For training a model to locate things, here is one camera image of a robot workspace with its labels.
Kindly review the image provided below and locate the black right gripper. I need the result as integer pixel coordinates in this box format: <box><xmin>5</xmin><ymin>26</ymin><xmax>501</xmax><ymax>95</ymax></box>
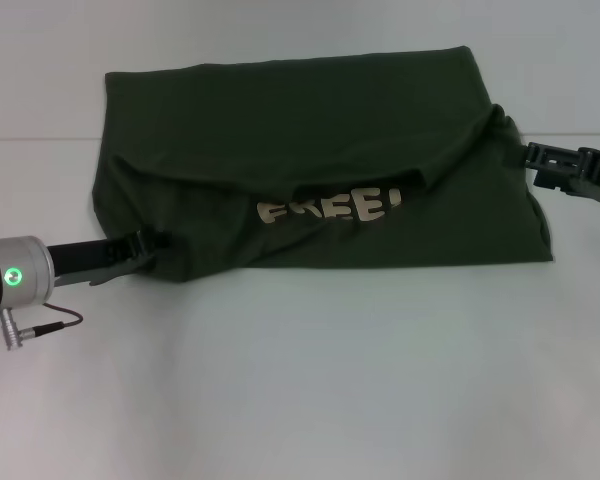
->
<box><xmin>525</xmin><ymin>141</ymin><xmax>600</xmax><ymax>195</ymax></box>

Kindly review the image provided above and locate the dark cable with metal plug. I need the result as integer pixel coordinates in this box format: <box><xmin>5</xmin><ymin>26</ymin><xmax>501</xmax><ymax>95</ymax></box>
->
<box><xmin>0</xmin><ymin>307</ymin><xmax>85</xmax><ymax>351</ymax></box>

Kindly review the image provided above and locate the dark green t-shirt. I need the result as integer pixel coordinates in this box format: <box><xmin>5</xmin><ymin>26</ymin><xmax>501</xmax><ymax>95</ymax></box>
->
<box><xmin>90</xmin><ymin>45</ymin><xmax>554</xmax><ymax>284</ymax></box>

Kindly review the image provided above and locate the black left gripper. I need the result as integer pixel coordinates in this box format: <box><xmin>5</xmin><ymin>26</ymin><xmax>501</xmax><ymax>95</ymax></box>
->
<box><xmin>46</xmin><ymin>226</ymin><xmax>175</xmax><ymax>277</ymax></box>

